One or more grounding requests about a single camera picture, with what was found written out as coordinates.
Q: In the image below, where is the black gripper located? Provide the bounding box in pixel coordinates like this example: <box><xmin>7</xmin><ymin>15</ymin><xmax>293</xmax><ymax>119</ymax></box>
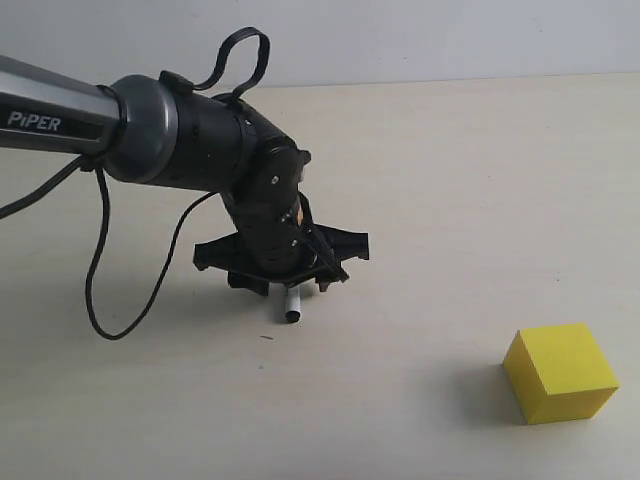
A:
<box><xmin>193</xmin><ymin>197</ymin><xmax>369</xmax><ymax>296</ymax></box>

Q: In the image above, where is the black white marker pen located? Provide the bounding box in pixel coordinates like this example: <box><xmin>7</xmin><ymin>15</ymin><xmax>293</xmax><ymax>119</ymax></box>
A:
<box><xmin>284</xmin><ymin>285</ymin><xmax>301</xmax><ymax>323</ymax></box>

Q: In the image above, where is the yellow foam cube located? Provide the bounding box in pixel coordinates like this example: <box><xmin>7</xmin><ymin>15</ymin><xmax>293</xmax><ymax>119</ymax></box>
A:
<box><xmin>502</xmin><ymin>323</ymin><xmax>619</xmax><ymax>425</ymax></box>

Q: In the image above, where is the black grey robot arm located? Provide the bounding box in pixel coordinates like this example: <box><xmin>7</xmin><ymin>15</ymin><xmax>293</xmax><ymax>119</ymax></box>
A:
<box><xmin>1</xmin><ymin>57</ymin><xmax>369</xmax><ymax>295</ymax></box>

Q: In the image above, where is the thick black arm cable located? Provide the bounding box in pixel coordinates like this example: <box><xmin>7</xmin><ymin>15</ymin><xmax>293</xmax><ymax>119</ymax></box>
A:
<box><xmin>0</xmin><ymin>154</ymin><xmax>86</xmax><ymax>220</ymax></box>

